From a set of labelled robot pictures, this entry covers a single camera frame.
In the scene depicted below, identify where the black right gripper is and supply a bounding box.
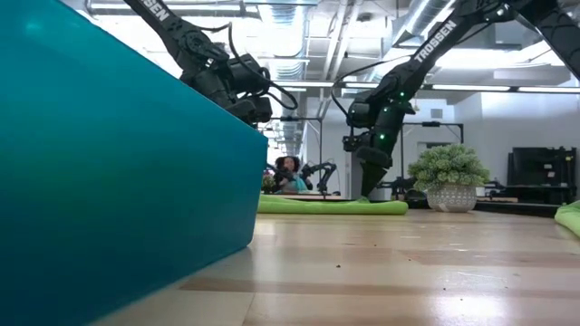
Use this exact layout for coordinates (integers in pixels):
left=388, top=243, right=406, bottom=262
left=354, top=102, right=416, bottom=201

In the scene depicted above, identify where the green microfiber towel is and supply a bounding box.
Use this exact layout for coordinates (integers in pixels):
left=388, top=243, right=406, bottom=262
left=256, top=193, right=411, bottom=216
left=554, top=200, right=580, bottom=241

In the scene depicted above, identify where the teal plastic tray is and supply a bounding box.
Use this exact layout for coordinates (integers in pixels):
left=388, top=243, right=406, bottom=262
left=0, top=0, right=270, bottom=326

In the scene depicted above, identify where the person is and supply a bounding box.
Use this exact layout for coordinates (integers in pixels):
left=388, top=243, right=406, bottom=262
left=270, top=155, right=314, bottom=195

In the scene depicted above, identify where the background flower bouquet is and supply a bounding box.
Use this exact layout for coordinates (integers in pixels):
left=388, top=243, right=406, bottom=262
left=261, top=170, right=277, bottom=195

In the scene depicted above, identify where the artificial green plant in pot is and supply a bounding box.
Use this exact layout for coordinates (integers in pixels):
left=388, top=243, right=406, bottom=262
left=406, top=143, right=491, bottom=214

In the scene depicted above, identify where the black shelving unit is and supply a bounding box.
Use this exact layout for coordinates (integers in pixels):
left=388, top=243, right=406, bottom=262
left=506, top=146, right=578, bottom=206

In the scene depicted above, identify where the black background rig frame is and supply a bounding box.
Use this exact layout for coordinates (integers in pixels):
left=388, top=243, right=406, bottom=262
left=266, top=116, right=324, bottom=196
left=399, top=120, right=465, bottom=196

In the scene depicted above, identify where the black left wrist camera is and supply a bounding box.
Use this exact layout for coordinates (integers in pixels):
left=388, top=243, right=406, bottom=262
left=227, top=53, right=272, bottom=95

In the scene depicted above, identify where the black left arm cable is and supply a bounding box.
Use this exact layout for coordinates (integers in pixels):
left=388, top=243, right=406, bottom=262
left=225, top=21, right=300, bottom=112

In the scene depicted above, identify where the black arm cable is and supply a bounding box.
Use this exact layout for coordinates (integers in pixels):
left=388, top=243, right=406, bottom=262
left=225, top=21, right=300, bottom=112
left=330, top=56, right=409, bottom=129

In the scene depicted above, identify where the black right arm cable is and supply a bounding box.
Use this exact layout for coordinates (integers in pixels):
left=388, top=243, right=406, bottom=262
left=330, top=56, right=409, bottom=129

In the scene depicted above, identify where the overhead frame bar with lights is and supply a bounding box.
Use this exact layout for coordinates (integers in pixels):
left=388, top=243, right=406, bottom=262
left=271, top=79, right=580, bottom=95

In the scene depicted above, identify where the black aluminium table frame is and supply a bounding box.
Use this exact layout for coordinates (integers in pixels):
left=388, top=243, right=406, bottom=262
left=398, top=197, right=563, bottom=219

